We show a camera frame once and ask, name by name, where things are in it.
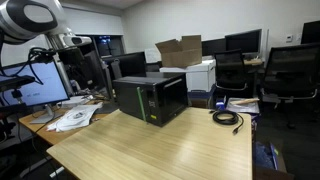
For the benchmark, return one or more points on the white wall thermostat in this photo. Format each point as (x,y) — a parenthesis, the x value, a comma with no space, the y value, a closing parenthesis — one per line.
(289,38)

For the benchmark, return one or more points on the white power strip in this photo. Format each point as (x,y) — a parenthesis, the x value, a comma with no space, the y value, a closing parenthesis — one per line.
(56,172)

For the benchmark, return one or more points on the lit computer monitor silver stand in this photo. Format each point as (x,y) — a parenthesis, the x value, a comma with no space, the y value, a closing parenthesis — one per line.
(43,86)

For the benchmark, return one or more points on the light wooden stick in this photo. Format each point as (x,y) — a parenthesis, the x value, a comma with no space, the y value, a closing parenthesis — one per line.
(248,101)

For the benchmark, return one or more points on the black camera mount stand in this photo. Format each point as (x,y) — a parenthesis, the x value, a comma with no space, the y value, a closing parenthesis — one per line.
(16,95)

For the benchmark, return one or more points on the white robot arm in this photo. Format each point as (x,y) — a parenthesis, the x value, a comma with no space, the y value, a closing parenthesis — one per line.
(20,20)

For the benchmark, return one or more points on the black rectangular box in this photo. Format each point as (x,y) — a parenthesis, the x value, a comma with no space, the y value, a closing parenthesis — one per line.
(128,98)

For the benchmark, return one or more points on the blue storage box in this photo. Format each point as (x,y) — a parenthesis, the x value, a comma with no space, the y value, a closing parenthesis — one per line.
(200,94)

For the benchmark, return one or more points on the large dark computer monitor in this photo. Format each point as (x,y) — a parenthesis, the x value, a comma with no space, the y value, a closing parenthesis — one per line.
(243,41)

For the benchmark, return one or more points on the white storage box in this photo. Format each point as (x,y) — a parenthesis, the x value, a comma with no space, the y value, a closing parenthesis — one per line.
(200,78)

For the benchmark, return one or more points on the open brown cardboard box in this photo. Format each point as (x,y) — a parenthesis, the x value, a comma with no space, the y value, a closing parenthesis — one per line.
(183,56)

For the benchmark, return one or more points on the large black mesh office chair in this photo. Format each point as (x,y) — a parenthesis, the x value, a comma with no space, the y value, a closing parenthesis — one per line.
(290,66)

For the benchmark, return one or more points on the black stereo camera bar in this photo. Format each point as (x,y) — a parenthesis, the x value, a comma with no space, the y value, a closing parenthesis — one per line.
(16,81)

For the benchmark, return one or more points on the small blue box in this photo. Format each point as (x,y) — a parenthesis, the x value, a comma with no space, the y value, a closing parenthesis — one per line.
(220,106)

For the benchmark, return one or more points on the stack of papers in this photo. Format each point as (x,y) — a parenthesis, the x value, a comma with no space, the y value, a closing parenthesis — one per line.
(243,108)

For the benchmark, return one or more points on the black microwave oven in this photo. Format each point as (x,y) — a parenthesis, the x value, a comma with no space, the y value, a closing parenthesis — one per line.
(170,96)

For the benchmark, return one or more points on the blue plastic bag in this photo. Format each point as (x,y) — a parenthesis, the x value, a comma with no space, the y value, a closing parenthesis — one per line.
(265,156)

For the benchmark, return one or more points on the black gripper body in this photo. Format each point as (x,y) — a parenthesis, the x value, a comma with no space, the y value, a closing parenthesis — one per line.
(71,56)

